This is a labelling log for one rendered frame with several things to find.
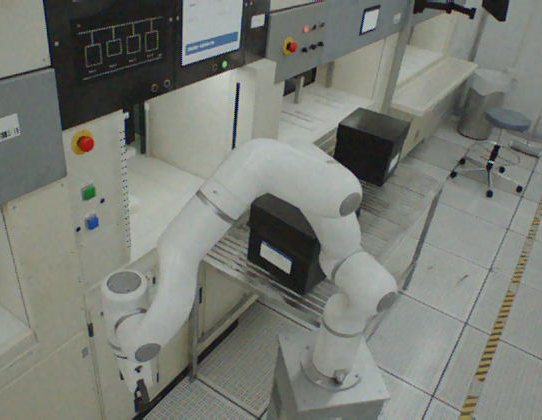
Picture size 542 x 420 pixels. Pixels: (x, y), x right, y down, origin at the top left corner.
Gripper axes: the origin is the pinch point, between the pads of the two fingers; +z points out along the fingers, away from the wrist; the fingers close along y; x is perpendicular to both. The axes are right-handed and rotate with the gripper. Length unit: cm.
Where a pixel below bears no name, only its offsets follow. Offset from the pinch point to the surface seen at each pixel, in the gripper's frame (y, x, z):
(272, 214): 45, -64, 0
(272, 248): 44, -64, 13
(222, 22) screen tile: 74, -56, -56
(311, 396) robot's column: -6, -48, 25
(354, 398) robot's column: -13, -58, 25
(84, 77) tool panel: 52, -8, -51
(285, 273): 37, -66, 21
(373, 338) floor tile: 47, -140, 102
